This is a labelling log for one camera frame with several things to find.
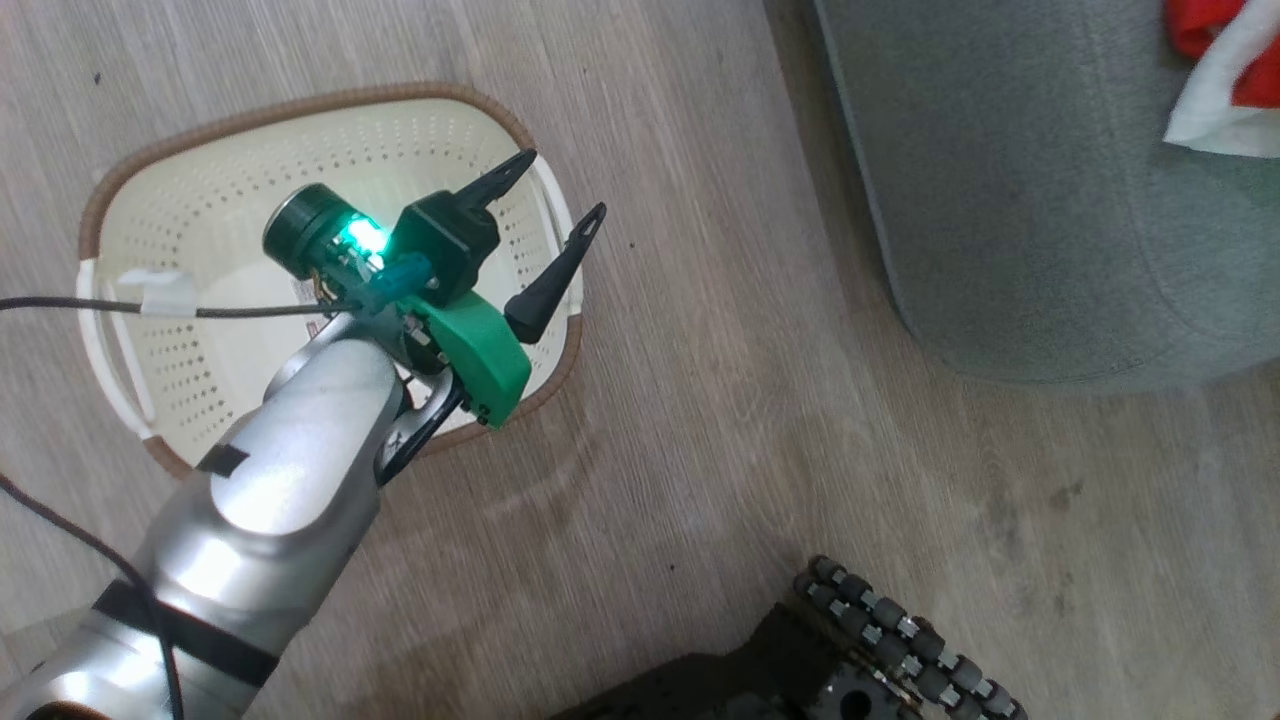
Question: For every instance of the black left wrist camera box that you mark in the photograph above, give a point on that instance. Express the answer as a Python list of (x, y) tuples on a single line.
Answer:
[(440, 245)]

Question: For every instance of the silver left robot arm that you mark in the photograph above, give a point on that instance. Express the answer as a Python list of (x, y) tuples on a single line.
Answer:
[(290, 470)]

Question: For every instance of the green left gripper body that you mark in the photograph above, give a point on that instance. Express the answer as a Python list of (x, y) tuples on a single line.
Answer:
[(480, 355)]

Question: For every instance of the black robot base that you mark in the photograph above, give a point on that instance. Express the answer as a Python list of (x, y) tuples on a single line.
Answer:
[(720, 685)]

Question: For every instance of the white cloth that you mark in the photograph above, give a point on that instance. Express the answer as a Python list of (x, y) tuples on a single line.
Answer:
[(1215, 105)]

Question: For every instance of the red clothes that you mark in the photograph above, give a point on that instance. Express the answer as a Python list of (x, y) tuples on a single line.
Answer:
[(1200, 25)]

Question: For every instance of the black roller robot wheel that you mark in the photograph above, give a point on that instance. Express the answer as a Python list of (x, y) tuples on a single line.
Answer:
[(900, 640)]

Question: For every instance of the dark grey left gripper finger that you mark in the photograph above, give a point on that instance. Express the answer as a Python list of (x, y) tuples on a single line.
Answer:
[(500, 180), (550, 290)]

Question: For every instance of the white laundry basket brown rim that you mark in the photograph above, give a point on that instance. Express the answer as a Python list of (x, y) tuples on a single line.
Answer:
[(200, 200)]

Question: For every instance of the grey fabric sofa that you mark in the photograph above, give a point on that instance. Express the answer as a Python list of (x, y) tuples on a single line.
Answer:
[(1020, 190)]

